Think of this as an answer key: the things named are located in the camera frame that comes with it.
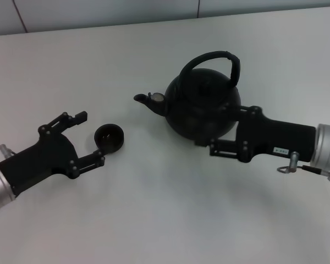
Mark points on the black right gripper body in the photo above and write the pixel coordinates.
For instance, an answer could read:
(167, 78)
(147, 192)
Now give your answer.
(275, 137)

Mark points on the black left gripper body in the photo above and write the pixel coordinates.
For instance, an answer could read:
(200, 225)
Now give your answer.
(44, 159)

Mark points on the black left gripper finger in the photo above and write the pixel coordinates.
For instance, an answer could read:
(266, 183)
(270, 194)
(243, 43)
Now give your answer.
(94, 159)
(81, 116)

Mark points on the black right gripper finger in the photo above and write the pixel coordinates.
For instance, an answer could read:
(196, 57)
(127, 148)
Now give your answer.
(222, 148)
(244, 110)

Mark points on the dark brown teacup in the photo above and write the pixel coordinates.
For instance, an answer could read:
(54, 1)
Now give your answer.
(110, 144)

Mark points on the black round teapot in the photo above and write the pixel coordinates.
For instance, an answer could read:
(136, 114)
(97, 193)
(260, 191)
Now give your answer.
(203, 115)

